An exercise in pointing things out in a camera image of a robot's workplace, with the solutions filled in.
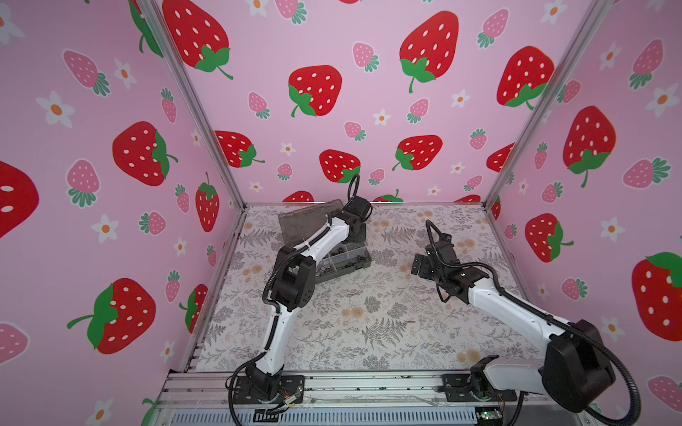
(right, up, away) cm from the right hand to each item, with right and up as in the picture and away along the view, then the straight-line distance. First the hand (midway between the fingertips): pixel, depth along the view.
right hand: (423, 264), depth 87 cm
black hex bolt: (-24, -2, +13) cm, 28 cm away
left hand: (-21, +9, +14) cm, 27 cm away
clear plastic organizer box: (-48, +13, +31) cm, 59 cm away
